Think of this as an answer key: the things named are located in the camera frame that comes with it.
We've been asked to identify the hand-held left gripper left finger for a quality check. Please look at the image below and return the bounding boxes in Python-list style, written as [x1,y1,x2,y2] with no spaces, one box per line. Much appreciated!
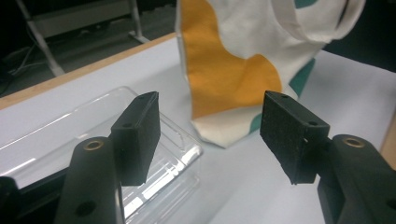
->
[110,91,162,187]

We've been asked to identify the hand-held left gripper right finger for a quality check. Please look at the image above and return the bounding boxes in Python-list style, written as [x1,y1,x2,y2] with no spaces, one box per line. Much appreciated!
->
[260,90,331,185]

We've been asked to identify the white orange teal tote bag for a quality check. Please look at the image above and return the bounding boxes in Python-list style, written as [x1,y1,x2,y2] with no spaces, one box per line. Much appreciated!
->
[175,0,367,149]

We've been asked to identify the clear plastic tray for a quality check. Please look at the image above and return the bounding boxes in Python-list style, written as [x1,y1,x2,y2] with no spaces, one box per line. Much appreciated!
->
[0,86,204,224]

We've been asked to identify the grey metal stand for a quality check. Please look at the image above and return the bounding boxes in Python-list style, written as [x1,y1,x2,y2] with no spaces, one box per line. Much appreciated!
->
[15,0,151,77]

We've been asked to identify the floor cables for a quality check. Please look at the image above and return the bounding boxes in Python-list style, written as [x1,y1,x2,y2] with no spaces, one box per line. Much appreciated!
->
[0,43,50,96]

